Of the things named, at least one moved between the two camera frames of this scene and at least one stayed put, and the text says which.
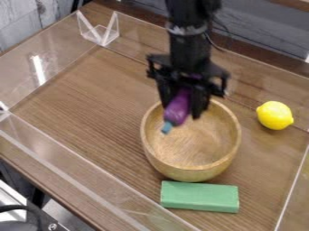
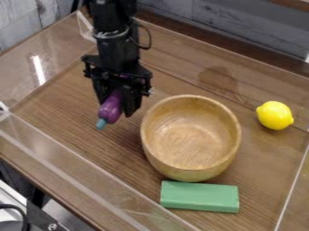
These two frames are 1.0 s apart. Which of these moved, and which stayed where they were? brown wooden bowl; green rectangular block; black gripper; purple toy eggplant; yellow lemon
Moved: black gripper; purple toy eggplant
Stayed: yellow lemon; green rectangular block; brown wooden bowl
